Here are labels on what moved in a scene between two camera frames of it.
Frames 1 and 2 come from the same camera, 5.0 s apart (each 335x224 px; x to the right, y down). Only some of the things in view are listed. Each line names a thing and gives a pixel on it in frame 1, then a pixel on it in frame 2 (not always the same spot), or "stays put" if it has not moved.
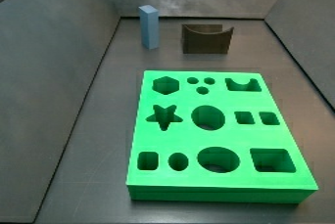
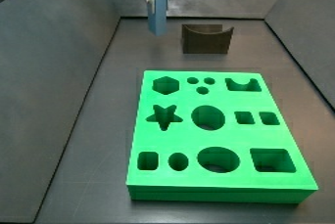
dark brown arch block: (205, 38) stays put
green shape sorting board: (213, 142) stays put
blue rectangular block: (149, 26) to (157, 15)
